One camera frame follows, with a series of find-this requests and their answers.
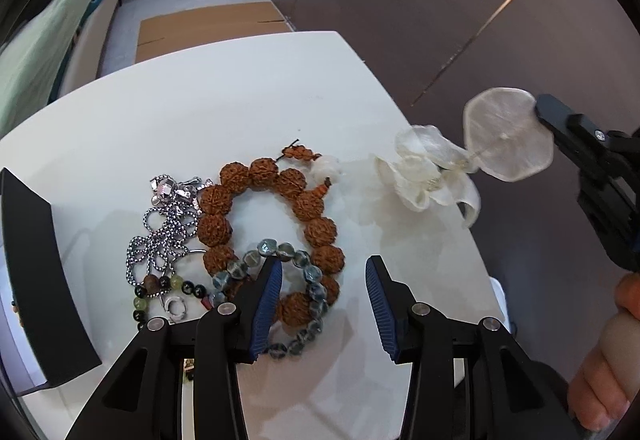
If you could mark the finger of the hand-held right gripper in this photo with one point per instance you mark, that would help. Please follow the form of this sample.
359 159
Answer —
565 120

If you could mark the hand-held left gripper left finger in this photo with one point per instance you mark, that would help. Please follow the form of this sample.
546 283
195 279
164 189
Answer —
270 300

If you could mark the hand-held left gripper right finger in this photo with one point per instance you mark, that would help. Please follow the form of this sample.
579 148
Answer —
377 305

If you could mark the white shell flower ornament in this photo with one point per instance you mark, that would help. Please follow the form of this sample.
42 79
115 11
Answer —
505 135

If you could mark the black jewelry box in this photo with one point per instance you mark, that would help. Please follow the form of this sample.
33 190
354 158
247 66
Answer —
45 280

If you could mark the person's right hand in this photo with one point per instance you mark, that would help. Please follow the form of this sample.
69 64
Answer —
610 370

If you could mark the white table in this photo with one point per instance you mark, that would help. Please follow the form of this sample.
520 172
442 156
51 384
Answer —
250 105

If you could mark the flat cardboard sheets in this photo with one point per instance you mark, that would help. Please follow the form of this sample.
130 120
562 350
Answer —
210 27

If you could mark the bed with green sheet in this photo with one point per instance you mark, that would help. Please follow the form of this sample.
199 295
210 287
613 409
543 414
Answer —
45 45

